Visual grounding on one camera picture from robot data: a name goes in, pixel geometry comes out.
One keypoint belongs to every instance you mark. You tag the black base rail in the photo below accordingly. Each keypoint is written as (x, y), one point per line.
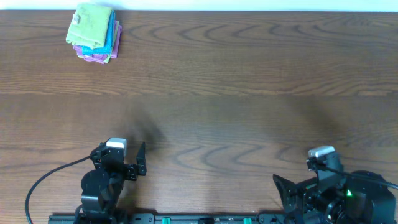
(148, 218)

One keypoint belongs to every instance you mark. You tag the green microfiber cloth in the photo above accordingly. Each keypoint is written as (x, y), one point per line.
(89, 25)

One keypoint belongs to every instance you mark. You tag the blue folded cloth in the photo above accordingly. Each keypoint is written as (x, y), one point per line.
(107, 40)

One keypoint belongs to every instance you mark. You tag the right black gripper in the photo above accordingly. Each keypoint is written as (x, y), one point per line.
(306, 191)

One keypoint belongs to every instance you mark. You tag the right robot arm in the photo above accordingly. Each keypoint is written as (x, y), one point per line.
(367, 198)

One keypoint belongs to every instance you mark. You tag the yellow-green folded cloth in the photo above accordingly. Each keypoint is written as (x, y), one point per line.
(116, 27)

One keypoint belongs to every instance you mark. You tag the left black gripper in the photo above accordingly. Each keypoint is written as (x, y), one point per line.
(130, 170)

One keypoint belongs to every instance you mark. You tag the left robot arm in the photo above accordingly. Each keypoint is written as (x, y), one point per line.
(101, 187)

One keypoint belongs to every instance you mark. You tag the pink folded cloth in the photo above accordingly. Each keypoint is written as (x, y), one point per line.
(99, 58)

